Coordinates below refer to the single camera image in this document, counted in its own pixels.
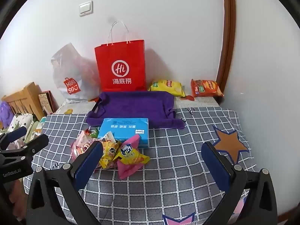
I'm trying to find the purple cloth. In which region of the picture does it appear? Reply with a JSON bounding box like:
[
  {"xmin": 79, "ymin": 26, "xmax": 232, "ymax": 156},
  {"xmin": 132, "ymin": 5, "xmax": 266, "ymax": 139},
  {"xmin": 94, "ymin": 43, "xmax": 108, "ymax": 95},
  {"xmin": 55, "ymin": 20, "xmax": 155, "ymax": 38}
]
[{"xmin": 0, "ymin": 102, "xmax": 14, "ymax": 129}]

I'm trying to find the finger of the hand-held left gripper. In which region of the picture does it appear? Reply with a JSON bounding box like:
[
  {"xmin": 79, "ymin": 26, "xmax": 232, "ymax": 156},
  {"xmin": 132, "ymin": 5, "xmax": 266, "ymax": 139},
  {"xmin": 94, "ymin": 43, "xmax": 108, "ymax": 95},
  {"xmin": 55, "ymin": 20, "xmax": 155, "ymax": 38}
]
[
  {"xmin": 0, "ymin": 134, "xmax": 50, "ymax": 160},
  {"xmin": 0, "ymin": 126, "xmax": 27, "ymax": 149}
]

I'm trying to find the brown wooden door frame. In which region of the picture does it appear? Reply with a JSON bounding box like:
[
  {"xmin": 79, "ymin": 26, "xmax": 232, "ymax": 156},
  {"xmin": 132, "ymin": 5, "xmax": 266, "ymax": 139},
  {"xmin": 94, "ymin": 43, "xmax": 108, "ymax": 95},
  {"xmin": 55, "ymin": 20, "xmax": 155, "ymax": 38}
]
[{"xmin": 216, "ymin": 0, "xmax": 236, "ymax": 98}]

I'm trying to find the white floral cloth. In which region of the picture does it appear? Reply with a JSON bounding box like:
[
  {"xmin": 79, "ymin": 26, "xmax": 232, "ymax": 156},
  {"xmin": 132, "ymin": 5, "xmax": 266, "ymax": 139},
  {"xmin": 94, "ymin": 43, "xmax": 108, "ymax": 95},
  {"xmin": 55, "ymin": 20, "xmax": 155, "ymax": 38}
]
[{"xmin": 7, "ymin": 114, "xmax": 35, "ymax": 143}]

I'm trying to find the orange chip bag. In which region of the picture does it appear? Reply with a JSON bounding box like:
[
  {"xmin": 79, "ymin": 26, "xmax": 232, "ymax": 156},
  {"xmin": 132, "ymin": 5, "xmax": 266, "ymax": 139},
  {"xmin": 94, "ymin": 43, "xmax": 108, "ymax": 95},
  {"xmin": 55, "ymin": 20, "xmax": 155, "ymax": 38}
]
[{"xmin": 190, "ymin": 79, "xmax": 224, "ymax": 98}]

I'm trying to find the yellow chip bag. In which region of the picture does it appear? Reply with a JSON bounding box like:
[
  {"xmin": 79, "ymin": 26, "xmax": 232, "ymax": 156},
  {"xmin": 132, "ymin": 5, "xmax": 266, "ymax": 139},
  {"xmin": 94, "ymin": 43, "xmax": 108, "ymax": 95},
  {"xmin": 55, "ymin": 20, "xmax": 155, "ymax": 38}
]
[{"xmin": 148, "ymin": 80, "xmax": 186, "ymax": 98}]

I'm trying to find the blue tissue pack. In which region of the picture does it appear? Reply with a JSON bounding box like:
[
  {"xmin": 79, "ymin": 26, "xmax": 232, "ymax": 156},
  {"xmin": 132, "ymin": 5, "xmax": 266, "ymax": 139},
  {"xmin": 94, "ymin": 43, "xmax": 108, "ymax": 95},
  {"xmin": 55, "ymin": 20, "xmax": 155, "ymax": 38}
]
[{"xmin": 97, "ymin": 118, "xmax": 150, "ymax": 149}]

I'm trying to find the white plastic bag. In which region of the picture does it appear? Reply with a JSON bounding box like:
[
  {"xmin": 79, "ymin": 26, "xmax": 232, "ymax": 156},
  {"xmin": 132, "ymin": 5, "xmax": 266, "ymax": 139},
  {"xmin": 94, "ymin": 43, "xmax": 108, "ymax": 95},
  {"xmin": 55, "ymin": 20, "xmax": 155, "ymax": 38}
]
[{"xmin": 51, "ymin": 43, "xmax": 101, "ymax": 104}]

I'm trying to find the yellow pink sweet potato snack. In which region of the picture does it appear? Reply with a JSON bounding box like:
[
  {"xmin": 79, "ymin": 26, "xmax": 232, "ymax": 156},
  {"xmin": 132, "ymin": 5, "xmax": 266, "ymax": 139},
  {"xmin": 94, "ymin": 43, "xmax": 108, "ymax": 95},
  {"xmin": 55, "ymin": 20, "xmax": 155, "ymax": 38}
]
[{"xmin": 116, "ymin": 135, "xmax": 150, "ymax": 180}]

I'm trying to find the grey checked blanket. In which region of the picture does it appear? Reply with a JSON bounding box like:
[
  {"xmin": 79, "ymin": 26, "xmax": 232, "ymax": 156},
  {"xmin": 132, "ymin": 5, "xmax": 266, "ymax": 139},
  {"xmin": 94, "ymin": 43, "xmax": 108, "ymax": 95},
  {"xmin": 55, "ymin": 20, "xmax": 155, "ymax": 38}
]
[{"xmin": 23, "ymin": 106, "xmax": 256, "ymax": 225}]

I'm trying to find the yellow printed snack packet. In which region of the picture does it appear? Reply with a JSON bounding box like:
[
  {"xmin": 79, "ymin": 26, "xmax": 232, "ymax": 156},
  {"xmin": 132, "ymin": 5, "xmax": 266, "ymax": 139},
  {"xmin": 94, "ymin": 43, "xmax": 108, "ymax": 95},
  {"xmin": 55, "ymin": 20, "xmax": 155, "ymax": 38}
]
[{"xmin": 100, "ymin": 141, "xmax": 119, "ymax": 169}]

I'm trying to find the purple cloth-lined tray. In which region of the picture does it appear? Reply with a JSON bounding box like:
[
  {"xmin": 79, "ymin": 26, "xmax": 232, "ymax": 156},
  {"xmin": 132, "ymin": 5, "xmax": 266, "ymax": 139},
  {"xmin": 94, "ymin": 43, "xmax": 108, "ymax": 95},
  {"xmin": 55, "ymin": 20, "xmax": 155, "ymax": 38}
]
[{"xmin": 86, "ymin": 91, "xmax": 185, "ymax": 129}]

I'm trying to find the red paper bag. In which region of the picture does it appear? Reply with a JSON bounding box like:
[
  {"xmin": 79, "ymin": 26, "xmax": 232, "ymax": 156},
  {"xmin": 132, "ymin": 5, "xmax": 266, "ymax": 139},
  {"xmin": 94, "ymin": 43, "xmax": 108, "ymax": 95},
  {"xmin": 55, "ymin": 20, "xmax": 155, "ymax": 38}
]
[{"xmin": 94, "ymin": 21, "xmax": 146, "ymax": 92}]

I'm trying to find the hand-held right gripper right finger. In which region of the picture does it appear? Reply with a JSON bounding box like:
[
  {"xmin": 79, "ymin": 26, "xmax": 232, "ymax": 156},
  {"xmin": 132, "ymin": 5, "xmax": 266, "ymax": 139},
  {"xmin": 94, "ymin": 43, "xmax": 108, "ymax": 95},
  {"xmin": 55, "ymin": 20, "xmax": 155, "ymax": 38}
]
[{"xmin": 201, "ymin": 142, "xmax": 278, "ymax": 225}]

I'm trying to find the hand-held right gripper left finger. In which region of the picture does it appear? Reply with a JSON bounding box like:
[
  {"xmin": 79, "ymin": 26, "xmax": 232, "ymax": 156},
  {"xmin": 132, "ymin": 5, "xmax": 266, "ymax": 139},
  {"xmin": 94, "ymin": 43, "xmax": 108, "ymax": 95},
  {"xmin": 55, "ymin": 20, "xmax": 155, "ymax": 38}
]
[{"xmin": 26, "ymin": 141, "xmax": 104, "ymax": 225}]

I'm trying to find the beige patterned box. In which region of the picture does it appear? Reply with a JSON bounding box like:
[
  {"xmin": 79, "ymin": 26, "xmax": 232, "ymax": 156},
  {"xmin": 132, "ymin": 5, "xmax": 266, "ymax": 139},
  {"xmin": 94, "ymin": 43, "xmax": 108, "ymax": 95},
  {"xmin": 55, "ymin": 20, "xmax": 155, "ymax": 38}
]
[{"xmin": 39, "ymin": 90, "xmax": 58, "ymax": 118}]

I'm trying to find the white wall switch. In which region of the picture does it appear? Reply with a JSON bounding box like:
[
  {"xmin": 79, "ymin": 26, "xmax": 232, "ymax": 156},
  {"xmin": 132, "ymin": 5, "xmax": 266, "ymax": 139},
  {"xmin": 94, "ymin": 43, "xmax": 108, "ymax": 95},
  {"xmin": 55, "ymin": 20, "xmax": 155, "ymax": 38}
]
[{"xmin": 79, "ymin": 1, "xmax": 93, "ymax": 17}]

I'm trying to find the white red fruit snack packet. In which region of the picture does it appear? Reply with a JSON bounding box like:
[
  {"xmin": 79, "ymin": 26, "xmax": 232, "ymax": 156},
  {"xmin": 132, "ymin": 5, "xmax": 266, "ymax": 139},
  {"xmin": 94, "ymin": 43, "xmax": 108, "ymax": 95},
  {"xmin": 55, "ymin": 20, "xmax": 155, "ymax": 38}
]
[{"xmin": 71, "ymin": 131, "xmax": 99, "ymax": 162}]

